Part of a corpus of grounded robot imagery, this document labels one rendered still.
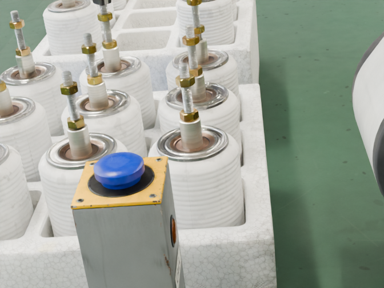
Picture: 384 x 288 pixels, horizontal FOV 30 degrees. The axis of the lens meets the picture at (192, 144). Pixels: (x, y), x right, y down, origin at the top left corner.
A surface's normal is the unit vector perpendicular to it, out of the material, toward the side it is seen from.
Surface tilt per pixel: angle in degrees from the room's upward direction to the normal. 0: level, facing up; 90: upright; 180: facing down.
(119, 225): 90
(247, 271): 90
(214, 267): 90
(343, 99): 0
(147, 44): 90
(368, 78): 62
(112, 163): 0
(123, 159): 0
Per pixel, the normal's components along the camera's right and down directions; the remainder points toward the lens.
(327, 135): -0.11, -0.88
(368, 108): -0.98, -0.20
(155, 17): -0.10, 0.47
